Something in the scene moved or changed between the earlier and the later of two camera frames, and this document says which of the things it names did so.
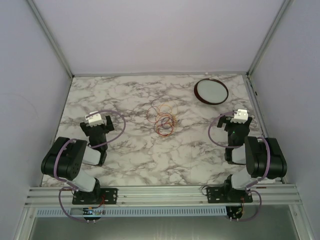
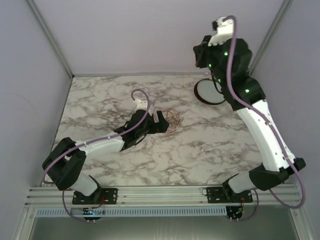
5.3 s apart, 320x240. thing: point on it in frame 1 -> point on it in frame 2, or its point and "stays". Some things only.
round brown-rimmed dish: [211, 91] stays
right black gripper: [226, 119] -> [201, 50]
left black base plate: [100, 196] stays
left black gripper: [108, 127] -> [158, 127]
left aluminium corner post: [52, 41] stays
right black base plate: [225, 194] stays
